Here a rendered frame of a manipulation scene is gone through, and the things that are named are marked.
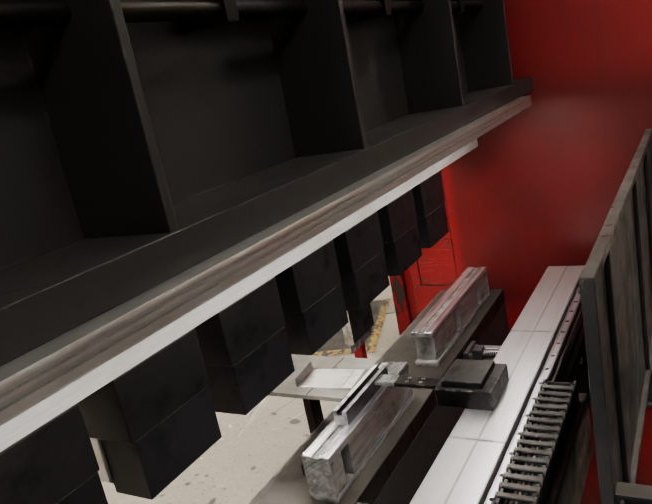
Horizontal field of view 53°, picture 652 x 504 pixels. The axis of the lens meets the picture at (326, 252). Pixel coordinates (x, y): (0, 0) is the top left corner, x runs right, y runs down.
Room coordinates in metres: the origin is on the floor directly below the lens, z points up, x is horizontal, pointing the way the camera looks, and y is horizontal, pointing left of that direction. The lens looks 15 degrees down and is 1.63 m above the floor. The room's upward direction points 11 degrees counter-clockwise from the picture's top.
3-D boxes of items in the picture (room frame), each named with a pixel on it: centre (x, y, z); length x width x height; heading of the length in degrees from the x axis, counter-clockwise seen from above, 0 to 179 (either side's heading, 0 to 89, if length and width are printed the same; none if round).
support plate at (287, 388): (1.36, 0.09, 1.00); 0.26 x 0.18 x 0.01; 58
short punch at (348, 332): (1.28, -0.04, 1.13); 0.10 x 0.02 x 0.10; 148
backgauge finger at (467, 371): (1.20, -0.17, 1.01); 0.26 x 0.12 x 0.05; 58
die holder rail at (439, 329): (1.75, -0.33, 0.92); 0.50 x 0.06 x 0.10; 148
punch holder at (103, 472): (0.80, 0.27, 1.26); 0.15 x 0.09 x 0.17; 148
